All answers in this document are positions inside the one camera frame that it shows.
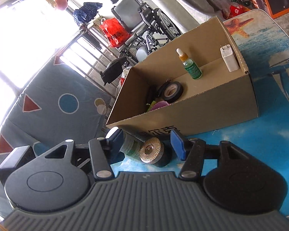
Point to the orange round hanging object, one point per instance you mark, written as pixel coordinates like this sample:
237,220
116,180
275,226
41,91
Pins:
61,2

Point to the brown cardboard box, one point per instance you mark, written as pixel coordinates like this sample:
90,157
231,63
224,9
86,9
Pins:
207,105

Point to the pink plastic item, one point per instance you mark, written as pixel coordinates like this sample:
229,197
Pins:
160,104

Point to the ocean print table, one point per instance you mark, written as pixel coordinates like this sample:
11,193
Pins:
267,89

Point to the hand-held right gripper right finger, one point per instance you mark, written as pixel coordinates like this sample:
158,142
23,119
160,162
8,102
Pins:
178,146

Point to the white round object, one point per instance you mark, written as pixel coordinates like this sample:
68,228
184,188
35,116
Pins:
141,54

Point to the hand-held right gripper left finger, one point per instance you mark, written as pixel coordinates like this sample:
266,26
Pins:
116,140

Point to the black cylinder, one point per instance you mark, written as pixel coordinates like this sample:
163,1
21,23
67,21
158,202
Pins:
151,93

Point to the round gold-lid jar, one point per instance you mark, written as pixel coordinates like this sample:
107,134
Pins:
151,150

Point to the white charger plug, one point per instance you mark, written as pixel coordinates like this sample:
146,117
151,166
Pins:
228,60

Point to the white green label jar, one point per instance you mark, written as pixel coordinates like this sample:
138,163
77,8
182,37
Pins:
132,146

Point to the black tape roll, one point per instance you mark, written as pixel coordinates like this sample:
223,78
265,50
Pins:
178,89

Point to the green tube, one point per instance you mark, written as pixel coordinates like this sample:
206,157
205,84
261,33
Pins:
149,107

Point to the blue checkered cloth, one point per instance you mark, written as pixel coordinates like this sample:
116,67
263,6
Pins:
86,12

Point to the blue patterned quilt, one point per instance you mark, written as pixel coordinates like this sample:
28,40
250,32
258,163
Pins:
50,120

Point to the black wheelchair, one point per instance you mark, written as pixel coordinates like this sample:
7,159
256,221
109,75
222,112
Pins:
127,14

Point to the green dropper bottle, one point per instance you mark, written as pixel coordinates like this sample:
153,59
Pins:
192,68

